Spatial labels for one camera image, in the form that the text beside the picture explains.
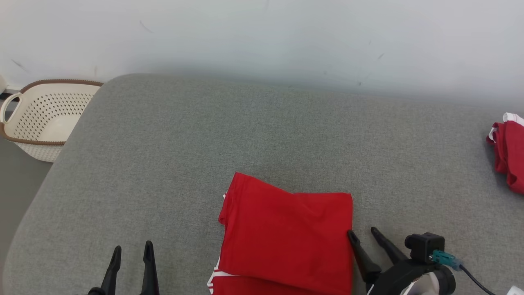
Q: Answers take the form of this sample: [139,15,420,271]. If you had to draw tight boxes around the cream perforated laundry basket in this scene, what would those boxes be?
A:
[0,79,104,163]

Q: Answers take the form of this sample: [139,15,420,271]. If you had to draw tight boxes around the red shorts with white band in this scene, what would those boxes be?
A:
[486,113,524,195]

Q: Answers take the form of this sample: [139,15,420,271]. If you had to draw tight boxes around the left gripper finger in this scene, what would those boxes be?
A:
[99,245,122,295]
[140,240,160,295]

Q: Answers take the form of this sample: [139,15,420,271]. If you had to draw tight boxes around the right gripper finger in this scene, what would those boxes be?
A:
[347,229,382,284]
[370,227,409,266]

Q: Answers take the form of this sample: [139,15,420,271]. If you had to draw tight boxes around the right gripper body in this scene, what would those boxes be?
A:
[366,259,457,295]

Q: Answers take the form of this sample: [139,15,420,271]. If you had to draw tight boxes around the red basketball jersey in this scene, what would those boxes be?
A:
[207,172,355,295]

